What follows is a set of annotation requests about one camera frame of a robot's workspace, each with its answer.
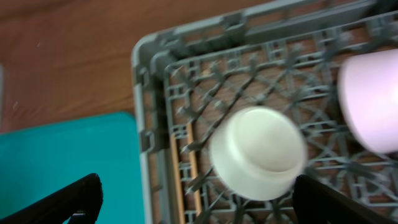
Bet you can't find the white bowl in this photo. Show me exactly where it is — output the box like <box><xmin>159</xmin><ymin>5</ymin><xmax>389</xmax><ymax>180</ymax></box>
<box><xmin>208</xmin><ymin>106</ymin><xmax>308</xmax><ymax>201</ymax></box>

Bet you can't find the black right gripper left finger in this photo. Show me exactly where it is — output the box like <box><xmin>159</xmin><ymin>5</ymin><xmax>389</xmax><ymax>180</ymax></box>
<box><xmin>1</xmin><ymin>173</ymin><xmax>103</xmax><ymax>224</ymax></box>

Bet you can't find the wooden chopstick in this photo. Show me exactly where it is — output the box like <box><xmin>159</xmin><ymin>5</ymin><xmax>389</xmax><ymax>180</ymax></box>
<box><xmin>187</xmin><ymin>123</ymin><xmax>202</xmax><ymax>218</ymax></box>
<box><xmin>170</xmin><ymin>134</ymin><xmax>186</xmax><ymax>224</ymax></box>

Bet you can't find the teal serving tray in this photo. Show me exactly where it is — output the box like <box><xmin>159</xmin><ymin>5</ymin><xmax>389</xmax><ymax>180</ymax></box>
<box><xmin>1</xmin><ymin>112</ymin><xmax>146</xmax><ymax>223</ymax></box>

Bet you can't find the pink bowl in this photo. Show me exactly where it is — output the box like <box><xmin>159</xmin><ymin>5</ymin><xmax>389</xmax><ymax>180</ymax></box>
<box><xmin>337</xmin><ymin>49</ymin><xmax>397</xmax><ymax>154</ymax></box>

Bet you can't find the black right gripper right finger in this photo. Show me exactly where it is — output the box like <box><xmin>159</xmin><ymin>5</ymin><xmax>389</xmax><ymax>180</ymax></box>
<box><xmin>292</xmin><ymin>175</ymin><xmax>395</xmax><ymax>224</ymax></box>

